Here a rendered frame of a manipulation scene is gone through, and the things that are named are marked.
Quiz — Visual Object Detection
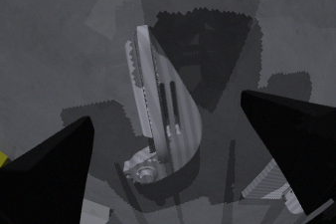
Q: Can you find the yellow rectangular bar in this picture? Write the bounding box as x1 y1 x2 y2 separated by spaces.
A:
0 150 8 168

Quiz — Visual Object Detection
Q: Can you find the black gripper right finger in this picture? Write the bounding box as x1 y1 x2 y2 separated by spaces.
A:
241 90 336 215

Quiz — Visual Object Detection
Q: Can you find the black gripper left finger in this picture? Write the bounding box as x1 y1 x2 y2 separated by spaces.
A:
0 116 95 224

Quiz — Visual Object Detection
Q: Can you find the light grey rectangular block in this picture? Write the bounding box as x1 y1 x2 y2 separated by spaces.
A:
80 198 109 224

